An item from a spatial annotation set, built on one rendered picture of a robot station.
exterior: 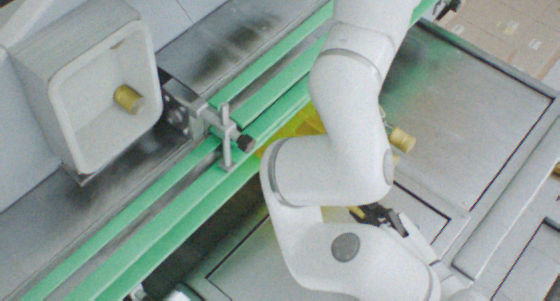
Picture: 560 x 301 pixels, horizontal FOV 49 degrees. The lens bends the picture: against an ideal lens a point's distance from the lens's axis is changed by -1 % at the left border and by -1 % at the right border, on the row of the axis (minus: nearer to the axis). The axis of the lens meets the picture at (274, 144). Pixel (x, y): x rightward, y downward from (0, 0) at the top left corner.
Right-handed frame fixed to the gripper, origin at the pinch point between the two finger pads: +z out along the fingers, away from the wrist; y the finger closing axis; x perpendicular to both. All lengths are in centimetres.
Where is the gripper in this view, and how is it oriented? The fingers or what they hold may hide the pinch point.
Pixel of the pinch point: (364, 208)
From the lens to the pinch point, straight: 109.6
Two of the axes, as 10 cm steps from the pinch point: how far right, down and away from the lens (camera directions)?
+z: -5.7, -6.7, 4.7
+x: -8.2, 4.5, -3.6
